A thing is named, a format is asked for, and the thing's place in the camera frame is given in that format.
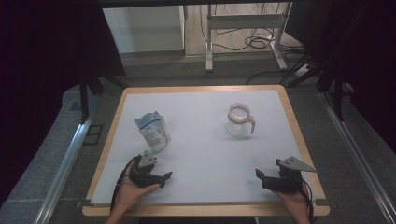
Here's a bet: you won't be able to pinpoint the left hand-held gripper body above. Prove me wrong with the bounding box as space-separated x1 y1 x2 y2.
128 150 163 189

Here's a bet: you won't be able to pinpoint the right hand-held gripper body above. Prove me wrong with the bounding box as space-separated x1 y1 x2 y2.
264 156 317 191

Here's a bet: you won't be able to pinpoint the white and blue pouch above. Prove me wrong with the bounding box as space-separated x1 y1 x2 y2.
134 110 172 153

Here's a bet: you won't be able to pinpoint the glass jar with hinged lid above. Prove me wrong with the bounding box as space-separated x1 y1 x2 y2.
225 102 257 139

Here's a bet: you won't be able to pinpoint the person's right hand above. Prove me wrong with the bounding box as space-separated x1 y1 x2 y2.
274 183 311 218

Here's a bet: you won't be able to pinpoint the person's left hand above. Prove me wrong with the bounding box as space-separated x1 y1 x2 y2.
114 169 161 213

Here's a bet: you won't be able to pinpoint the white table mat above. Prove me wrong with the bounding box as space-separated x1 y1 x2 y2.
90 90 317 206

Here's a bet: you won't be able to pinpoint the black metal stand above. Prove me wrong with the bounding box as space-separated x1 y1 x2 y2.
78 74 129 124
279 55 356 122

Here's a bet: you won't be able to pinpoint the white power strip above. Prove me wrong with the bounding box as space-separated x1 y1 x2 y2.
293 63 312 78

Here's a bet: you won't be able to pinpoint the white cabinet panel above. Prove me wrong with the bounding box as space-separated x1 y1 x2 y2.
102 5 186 54

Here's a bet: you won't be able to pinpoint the black curtain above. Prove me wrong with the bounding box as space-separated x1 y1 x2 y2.
284 0 396 153
0 0 127 206

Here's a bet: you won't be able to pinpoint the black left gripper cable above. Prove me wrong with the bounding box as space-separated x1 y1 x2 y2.
109 154 142 213

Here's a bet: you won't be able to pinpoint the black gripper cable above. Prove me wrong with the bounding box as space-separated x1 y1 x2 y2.
109 154 142 213
300 181 315 224

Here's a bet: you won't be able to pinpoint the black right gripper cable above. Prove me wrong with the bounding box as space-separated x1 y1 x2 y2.
300 181 315 224

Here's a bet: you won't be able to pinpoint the aluminium floor rail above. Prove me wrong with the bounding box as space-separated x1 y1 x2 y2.
320 91 396 223
33 113 94 224

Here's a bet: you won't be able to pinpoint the black floor cables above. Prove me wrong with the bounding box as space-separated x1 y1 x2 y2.
199 3 307 86

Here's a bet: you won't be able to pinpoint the white metal desk frame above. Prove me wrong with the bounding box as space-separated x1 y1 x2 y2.
205 2 293 73

